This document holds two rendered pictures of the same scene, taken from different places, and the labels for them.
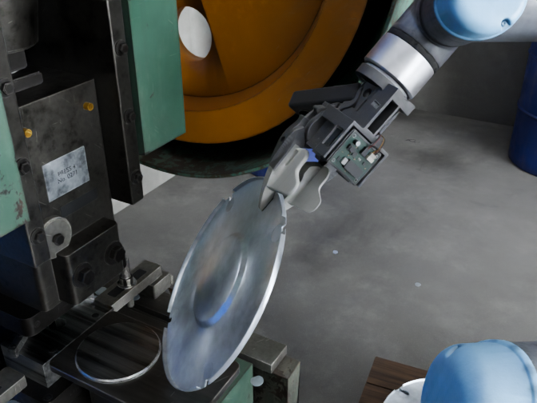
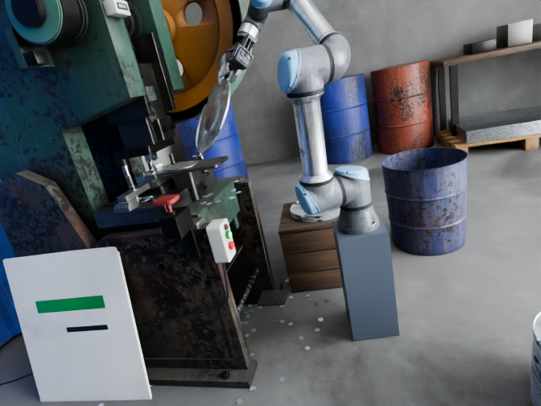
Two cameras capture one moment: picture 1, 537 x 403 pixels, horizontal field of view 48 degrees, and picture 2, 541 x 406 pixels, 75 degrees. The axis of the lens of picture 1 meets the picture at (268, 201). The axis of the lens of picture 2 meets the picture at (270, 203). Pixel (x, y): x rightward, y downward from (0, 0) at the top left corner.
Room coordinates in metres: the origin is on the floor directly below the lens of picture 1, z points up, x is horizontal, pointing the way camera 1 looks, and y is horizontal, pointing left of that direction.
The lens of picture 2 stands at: (-0.74, 0.22, 1.03)
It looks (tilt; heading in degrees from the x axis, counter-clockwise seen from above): 19 degrees down; 347
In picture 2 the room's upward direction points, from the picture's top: 12 degrees counter-clockwise
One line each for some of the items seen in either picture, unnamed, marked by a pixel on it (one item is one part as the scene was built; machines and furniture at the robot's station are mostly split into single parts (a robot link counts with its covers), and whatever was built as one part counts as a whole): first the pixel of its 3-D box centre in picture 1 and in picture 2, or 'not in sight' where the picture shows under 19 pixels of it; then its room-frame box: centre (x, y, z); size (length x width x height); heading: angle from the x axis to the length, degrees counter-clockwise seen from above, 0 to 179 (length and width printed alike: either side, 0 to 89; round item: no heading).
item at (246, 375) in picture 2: not in sight; (111, 280); (0.57, 0.59, 0.45); 0.92 x 0.12 x 0.90; 61
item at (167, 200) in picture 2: not in sight; (169, 209); (0.33, 0.29, 0.72); 0.07 x 0.06 x 0.08; 61
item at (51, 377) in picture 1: (61, 336); (156, 176); (0.73, 0.33, 0.76); 0.15 x 0.09 x 0.05; 151
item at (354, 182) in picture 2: not in sight; (351, 184); (0.37, -0.33, 0.62); 0.13 x 0.12 x 0.14; 90
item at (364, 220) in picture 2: not in sight; (357, 213); (0.37, -0.34, 0.50); 0.15 x 0.15 x 0.10
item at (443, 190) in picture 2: not in sight; (425, 200); (0.82, -0.98, 0.24); 0.42 x 0.42 x 0.48
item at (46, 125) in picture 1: (45, 184); (142, 103); (0.71, 0.30, 1.04); 0.17 x 0.15 x 0.30; 61
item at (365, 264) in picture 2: not in sight; (365, 277); (0.37, -0.34, 0.23); 0.18 x 0.18 x 0.45; 70
